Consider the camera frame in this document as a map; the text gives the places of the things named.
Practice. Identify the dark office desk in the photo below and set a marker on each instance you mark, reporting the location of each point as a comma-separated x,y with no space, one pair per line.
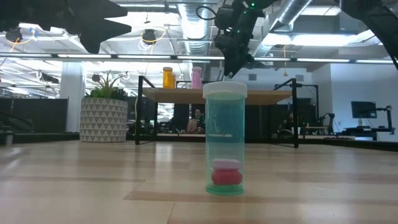
370,132

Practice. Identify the dark office partition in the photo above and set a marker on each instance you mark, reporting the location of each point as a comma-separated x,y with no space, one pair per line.
40,115

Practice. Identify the tall orange medicine bottle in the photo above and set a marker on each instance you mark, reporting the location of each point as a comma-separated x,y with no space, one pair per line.
168,79

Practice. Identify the lavender pill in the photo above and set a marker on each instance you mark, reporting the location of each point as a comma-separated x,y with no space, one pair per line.
226,164

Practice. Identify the wooden shelf with black frame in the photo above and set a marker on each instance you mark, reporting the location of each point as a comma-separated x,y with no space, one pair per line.
180,96

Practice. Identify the tall pink medicine bottle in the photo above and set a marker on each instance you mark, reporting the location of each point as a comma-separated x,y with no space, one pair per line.
196,79

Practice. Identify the silver corrugated ventilation duct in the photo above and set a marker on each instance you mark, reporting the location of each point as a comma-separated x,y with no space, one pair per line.
194,28

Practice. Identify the green spiky plant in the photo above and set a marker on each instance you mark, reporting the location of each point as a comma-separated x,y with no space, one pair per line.
107,90

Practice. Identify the person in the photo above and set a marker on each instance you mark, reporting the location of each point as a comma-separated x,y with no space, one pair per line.
287,123
194,123

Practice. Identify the silver slanted ventilation duct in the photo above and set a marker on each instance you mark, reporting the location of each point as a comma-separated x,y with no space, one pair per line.
292,11

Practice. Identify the white triangle-patterned planter pot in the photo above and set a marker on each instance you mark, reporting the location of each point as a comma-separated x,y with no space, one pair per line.
104,121

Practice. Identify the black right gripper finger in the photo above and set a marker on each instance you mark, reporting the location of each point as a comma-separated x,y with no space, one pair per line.
229,67
238,63

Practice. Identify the black overhead frame bar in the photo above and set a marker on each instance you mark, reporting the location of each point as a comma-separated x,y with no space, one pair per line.
155,57

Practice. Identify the red pill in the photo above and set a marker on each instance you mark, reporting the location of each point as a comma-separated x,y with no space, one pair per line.
227,178

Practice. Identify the black overhead camera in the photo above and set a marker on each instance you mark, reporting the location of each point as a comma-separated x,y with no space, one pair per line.
149,36

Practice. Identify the gold hanging pendant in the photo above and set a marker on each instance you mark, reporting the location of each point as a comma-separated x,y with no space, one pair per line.
285,73

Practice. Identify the dark computer monitor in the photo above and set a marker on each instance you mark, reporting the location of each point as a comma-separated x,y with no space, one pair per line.
363,109

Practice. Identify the small black background robot arm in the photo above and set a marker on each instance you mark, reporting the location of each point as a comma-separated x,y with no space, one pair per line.
328,121

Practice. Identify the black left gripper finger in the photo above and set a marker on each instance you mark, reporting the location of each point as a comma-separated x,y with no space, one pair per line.
107,8
105,31

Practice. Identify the green bottle with red pill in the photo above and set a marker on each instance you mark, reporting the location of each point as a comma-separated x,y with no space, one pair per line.
225,124

